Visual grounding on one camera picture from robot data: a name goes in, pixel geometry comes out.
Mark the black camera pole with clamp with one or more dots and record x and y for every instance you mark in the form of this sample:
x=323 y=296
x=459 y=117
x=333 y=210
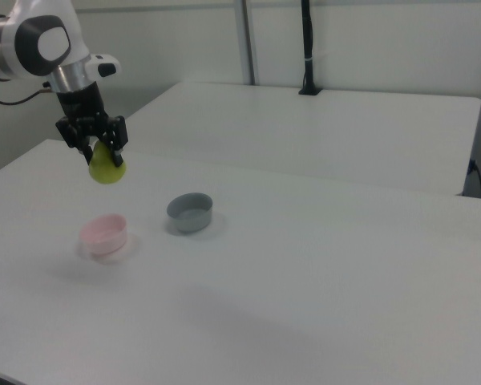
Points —
x=307 y=40

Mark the grey metal frame post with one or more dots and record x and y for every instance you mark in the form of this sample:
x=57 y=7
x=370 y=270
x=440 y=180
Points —
x=248 y=40

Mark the green yellow pear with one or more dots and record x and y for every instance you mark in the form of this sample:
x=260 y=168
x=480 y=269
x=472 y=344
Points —
x=105 y=174

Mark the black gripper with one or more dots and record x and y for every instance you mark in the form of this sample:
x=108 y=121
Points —
x=82 y=104

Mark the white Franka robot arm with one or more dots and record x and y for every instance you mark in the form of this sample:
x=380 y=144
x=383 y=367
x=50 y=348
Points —
x=32 y=40

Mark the white side table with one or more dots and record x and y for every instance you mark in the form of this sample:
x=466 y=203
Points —
x=304 y=132

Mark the grey plastic bowl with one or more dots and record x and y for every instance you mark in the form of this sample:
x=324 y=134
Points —
x=192 y=222

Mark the pink plastic bowl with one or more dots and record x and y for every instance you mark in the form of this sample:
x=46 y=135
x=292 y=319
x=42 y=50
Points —
x=104 y=236

